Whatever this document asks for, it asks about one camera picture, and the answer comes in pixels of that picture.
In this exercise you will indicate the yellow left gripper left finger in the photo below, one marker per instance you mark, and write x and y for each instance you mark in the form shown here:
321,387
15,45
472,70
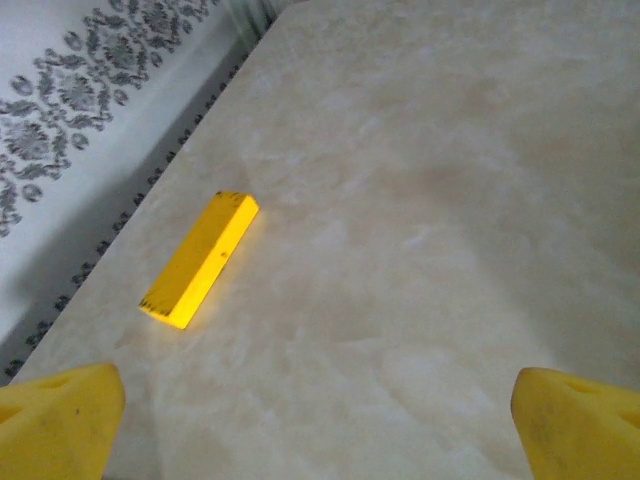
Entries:
50,430

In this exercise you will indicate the yellow rectangular block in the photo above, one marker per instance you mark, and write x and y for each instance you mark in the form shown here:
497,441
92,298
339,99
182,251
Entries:
205,255

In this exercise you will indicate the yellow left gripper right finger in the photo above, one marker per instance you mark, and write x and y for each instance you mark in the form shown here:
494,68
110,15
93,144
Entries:
585,430

